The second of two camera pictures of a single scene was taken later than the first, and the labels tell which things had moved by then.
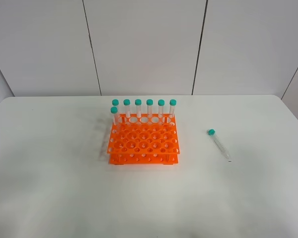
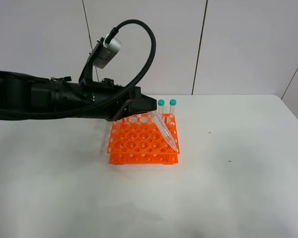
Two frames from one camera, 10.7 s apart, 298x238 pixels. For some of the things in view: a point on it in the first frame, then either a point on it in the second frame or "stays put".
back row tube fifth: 161,104 stays put
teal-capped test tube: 211,132 → 164,128
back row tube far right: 173,103 stays put
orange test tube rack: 145,139 stays put
